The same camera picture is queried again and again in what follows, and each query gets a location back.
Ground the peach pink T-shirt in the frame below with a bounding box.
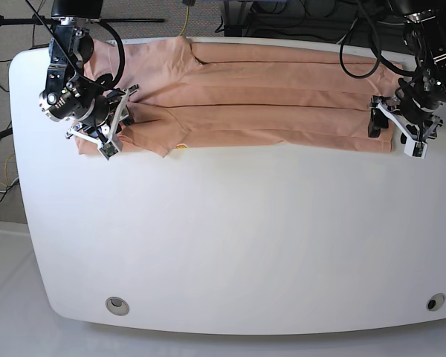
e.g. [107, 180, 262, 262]
[76, 36, 406, 159]

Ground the black tripod stand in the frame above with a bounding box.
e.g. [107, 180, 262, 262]
[0, 10, 166, 51]

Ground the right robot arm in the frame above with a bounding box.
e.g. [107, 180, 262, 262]
[39, 1, 139, 158]

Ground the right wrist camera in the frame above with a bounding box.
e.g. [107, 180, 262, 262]
[97, 139, 123, 161]

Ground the yellow cable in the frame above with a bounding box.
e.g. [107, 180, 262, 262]
[177, 3, 191, 38]

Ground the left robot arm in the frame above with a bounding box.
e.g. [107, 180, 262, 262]
[343, 1, 446, 149]

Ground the black equipment frame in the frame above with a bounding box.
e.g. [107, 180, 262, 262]
[215, 1, 411, 54]

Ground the table cable grommet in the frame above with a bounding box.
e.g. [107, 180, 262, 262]
[426, 293, 446, 311]
[106, 297, 130, 316]

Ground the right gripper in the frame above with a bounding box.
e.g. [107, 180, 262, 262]
[65, 85, 139, 146]

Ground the white cable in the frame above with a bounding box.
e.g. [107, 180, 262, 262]
[334, 16, 358, 45]

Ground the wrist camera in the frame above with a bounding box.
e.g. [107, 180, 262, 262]
[97, 139, 123, 161]
[404, 138, 428, 159]

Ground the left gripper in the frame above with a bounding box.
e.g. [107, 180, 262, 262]
[367, 96, 443, 144]

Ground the left table cable grommet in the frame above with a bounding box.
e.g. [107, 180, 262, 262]
[106, 297, 130, 316]

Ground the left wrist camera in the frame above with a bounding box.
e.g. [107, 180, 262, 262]
[404, 138, 428, 159]

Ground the right table cable grommet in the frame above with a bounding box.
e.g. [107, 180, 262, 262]
[426, 293, 446, 311]

